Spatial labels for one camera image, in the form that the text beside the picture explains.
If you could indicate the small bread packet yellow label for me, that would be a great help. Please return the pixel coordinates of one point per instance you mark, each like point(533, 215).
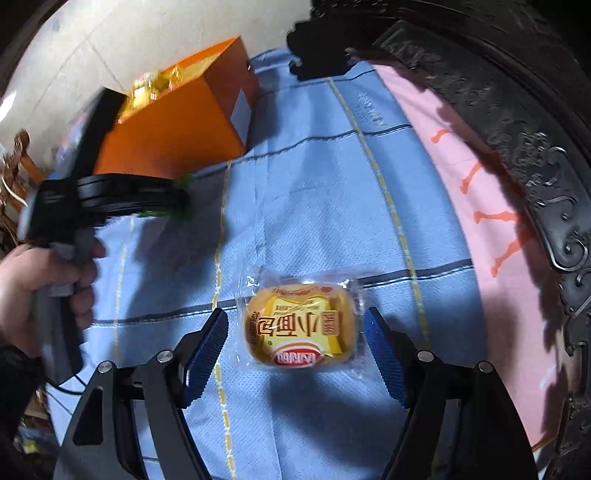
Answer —
point(295, 332)

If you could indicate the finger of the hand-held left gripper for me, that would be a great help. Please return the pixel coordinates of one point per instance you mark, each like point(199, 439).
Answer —
point(129, 194)

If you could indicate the person's left forearm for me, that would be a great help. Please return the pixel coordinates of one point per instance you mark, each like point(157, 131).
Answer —
point(16, 392)

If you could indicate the person's left hand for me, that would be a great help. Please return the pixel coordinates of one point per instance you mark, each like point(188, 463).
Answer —
point(18, 286)

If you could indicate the orange cardboard box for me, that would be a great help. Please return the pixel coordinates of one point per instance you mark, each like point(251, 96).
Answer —
point(175, 138)

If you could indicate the brown wooden chair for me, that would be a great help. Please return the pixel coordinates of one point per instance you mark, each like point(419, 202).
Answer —
point(21, 152)

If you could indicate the blue striped blanket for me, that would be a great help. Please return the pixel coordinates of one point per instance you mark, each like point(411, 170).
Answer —
point(300, 207)

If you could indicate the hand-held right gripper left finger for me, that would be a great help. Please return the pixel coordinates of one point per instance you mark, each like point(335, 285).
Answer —
point(207, 360)

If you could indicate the pink bed sheet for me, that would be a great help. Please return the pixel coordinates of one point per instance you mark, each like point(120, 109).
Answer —
point(461, 184)

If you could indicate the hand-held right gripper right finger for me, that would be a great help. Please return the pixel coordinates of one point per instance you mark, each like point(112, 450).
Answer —
point(385, 364)

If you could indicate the dark carved wooden headboard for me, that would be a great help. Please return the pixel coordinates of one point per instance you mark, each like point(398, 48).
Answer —
point(508, 92)

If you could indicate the golden snack packet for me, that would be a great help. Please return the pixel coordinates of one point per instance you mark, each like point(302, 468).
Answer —
point(154, 87)

